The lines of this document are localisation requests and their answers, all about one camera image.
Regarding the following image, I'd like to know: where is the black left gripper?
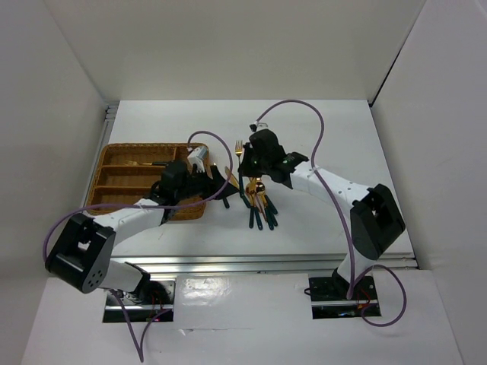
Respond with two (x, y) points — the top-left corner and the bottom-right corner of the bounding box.
(175, 165), (238, 201)

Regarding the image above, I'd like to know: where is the gold fork green handle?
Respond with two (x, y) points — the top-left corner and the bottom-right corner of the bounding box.
(222, 167), (231, 209)
(234, 140), (245, 200)
(123, 160), (168, 167)

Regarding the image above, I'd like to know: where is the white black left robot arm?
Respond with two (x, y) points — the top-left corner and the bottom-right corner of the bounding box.
(44, 160), (239, 303)

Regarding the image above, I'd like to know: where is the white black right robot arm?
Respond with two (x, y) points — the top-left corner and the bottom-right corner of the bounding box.
(236, 129), (406, 299)

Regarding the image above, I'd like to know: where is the wicker cutlery tray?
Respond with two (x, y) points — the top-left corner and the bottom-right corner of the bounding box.
(86, 142), (189, 205)

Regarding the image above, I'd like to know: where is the gold spoon green handle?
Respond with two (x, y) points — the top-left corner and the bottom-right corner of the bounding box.
(248, 178), (263, 230)
(255, 179), (277, 230)
(264, 194), (278, 216)

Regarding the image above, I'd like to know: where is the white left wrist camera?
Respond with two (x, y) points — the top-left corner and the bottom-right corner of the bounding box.
(187, 145), (208, 173)

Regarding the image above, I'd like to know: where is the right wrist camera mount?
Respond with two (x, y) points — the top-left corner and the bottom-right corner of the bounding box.
(249, 120), (268, 132)

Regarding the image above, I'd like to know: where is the aluminium frame rail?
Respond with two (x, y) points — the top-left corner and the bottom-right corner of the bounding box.
(110, 253), (419, 273)

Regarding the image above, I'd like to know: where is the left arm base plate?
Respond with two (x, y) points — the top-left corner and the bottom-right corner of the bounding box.
(103, 279), (176, 323)

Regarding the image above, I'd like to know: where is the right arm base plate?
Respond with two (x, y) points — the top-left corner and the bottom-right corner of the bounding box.
(304, 276), (381, 319)

